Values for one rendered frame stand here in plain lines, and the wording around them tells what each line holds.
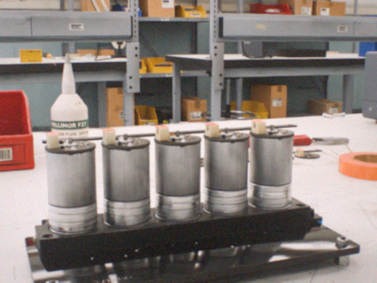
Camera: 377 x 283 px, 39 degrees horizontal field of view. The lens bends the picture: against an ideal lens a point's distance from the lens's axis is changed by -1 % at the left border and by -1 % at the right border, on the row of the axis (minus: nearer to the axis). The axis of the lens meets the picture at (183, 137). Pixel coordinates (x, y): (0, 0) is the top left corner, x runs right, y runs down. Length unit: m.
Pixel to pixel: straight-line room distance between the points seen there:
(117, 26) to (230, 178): 2.29
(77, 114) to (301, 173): 0.20
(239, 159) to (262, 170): 0.02
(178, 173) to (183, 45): 4.65
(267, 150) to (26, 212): 0.17
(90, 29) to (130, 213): 2.28
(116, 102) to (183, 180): 4.06
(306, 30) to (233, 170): 2.69
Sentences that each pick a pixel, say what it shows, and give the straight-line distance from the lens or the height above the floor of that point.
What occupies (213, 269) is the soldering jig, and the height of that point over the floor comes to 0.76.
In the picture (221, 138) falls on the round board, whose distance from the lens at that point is 0.28.
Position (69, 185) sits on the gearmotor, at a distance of 0.26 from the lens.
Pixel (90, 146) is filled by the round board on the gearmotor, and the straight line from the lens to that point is 0.27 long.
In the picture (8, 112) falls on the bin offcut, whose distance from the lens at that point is 0.60.
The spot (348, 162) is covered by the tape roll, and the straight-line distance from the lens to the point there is 0.47.
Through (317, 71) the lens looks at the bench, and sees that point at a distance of 3.10.
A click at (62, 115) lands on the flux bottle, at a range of 0.50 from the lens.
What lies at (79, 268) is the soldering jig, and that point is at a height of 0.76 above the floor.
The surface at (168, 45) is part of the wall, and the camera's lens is 4.87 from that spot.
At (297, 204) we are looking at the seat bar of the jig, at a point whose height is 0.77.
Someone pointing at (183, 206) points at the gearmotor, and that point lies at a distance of 0.28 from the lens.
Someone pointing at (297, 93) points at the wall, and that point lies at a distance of 5.49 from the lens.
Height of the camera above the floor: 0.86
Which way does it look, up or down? 11 degrees down
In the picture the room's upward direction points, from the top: straight up
